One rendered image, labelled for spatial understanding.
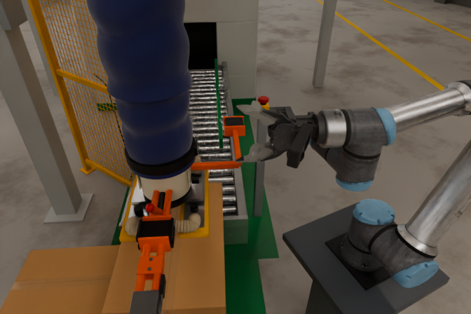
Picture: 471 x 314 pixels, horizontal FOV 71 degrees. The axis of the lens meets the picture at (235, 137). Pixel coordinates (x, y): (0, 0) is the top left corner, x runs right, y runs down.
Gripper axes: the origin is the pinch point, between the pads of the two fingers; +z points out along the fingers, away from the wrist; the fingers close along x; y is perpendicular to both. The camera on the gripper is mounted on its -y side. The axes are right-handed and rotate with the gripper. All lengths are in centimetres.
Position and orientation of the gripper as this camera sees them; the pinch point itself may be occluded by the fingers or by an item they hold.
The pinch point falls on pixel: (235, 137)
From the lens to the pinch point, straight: 74.9
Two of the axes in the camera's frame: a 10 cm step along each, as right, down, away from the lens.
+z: -10.0, 0.4, -0.6
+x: 0.0, -8.3, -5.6
